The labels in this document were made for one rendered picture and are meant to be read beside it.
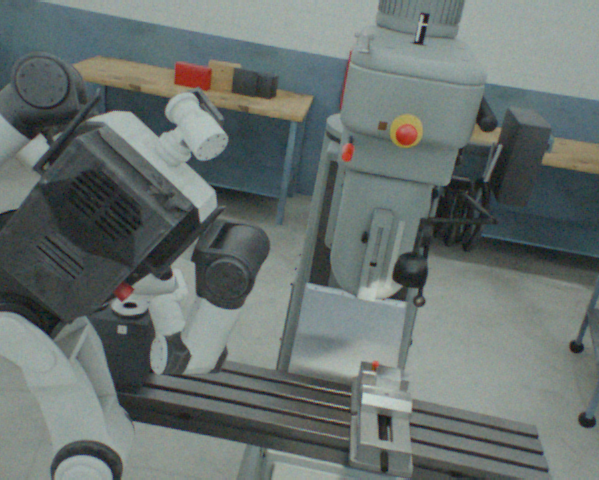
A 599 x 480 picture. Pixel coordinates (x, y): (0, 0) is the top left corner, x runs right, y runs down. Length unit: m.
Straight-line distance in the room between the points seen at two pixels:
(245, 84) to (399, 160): 3.99
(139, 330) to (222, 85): 3.84
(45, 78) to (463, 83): 0.72
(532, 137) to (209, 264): 0.93
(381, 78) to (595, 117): 4.81
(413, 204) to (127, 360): 0.82
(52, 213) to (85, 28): 5.14
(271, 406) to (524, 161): 0.89
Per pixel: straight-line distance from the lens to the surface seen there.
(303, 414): 1.85
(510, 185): 1.84
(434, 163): 1.46
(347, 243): 1.56
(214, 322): 1.32
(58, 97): 1.23
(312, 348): 2.11
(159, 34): 6.04
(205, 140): 1.21
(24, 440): 3.20
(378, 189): 1.51
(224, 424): 1.84
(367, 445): 1.70
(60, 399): 1.49
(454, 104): 1.34
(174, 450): 3.13
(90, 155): 1.11
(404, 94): 1.33
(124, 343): 1.81
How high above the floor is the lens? 2.07
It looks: 24 degrees down
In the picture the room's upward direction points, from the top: 10 degrees clockwise
